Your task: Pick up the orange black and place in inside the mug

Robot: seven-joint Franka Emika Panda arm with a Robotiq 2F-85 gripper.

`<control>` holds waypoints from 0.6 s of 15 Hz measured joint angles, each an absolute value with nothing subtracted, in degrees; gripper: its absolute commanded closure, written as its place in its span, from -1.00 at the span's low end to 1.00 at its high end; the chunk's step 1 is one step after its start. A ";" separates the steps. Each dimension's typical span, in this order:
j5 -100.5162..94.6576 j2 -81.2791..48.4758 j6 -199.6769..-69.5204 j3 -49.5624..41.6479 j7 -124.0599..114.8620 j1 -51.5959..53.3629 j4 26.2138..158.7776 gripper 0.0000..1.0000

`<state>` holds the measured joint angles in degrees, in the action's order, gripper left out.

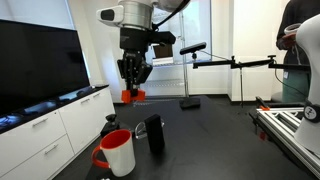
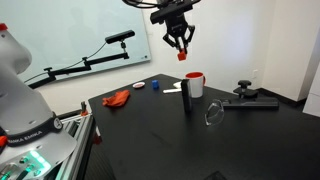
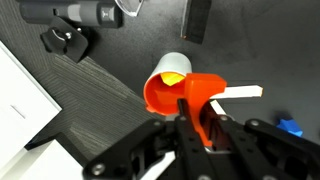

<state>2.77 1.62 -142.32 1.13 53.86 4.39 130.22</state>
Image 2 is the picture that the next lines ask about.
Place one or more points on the aluminium extrusion frame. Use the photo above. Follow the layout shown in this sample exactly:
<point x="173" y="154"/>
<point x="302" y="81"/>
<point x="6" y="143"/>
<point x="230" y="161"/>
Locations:
<point x="78" y="143"/>

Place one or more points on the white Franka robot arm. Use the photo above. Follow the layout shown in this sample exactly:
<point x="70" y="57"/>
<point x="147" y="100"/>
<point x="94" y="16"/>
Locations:
<point x="23" y="110"/>

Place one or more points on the small red white dish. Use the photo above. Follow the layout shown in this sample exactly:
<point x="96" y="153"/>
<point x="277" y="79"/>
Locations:
<point x="138" y="85"/>

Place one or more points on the white mug orange inside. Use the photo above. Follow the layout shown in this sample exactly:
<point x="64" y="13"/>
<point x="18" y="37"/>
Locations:
<point x="196" y="85"/>

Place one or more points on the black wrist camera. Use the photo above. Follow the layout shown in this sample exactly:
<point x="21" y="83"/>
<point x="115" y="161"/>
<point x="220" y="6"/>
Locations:
<point x="168" y="12"/>

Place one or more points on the white paper strip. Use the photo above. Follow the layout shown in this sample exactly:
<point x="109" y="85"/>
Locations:
<point x="171" y="90"/>

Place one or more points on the black upright box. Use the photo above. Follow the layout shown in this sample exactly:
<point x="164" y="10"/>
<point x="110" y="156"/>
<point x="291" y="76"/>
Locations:
<point x="186" y="96"/>

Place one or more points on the frosted glass whiteboard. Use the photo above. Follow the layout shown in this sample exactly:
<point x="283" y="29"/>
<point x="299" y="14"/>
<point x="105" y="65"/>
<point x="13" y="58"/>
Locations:
<point x="66" y="30"/>

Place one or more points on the black clamp mount with knob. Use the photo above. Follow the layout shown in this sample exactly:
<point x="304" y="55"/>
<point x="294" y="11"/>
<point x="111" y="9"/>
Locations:
<point x="250" y="102"/>

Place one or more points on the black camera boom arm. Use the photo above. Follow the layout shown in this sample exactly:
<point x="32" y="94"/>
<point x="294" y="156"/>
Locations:
<point x="66" y="70"/>

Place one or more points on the clear safety glasses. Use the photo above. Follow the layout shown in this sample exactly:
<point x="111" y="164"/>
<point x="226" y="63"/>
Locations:
<point x="215" y="113"/>

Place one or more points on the small blue block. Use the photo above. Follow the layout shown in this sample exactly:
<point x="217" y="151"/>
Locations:
<point x="155" y="84"/>

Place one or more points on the white wall outlet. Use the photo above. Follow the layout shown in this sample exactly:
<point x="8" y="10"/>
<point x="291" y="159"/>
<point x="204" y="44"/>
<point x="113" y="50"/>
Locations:
<point x="255" y="74"/>

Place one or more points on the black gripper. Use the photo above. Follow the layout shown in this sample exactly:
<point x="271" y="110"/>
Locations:
<point x="176" y="26"/>

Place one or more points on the white paper sheet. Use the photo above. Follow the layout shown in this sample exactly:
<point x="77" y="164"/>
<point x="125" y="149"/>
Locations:
<point x="178" y="85"/>

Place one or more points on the red frame bracket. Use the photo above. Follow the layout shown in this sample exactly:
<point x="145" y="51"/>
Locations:
<point x="97" y="138"/>

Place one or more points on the white drawer cabinet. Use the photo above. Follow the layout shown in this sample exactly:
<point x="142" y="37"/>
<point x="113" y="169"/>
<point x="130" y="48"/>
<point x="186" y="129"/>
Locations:
<point x="313" y="96"/>

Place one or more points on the black boom mounted camera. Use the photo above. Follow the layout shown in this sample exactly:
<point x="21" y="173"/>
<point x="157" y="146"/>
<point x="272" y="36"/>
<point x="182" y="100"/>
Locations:
<point x="120" y="36"/>

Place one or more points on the orange crumpled cloth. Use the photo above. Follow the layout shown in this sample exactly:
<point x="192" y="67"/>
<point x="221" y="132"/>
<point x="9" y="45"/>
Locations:
<point x="116" y="99"/>

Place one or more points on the orange frame clamp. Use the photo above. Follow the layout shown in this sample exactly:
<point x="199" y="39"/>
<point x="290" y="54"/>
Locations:
<point x="84" y="109"/>

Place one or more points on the orange notched block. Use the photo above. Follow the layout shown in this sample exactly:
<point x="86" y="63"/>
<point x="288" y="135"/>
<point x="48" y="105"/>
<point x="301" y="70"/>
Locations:
<point x="182" y="55"/>

